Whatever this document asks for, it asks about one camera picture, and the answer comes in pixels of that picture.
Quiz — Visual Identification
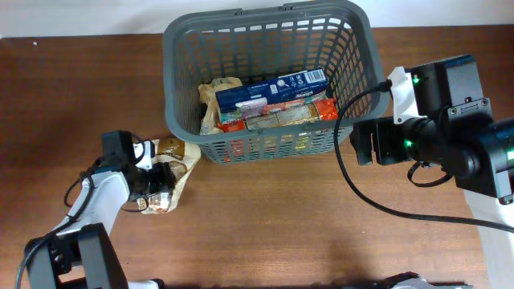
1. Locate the brown-top cookie bag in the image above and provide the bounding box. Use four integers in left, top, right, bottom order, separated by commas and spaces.
137, 137, 202, 214

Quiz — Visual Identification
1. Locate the beige snack bag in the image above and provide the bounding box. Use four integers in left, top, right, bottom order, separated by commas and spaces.
198, 77, 243, 135

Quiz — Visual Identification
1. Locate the orange spaghetti packet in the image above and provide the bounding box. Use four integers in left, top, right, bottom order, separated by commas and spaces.
218, 100, 338, 132

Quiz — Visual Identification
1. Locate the Kleenex tissue multipack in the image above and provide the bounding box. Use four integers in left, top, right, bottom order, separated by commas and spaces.
215, 68, 328, 124

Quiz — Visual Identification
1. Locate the grey plastic basket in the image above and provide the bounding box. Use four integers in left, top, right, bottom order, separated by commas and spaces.
162, 1, 390, 164

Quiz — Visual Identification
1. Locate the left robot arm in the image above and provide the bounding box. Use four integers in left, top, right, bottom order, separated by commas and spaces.
15, 130, 175, 289

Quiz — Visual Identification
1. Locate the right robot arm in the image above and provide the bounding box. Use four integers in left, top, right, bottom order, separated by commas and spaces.
350, 55, 513, 288

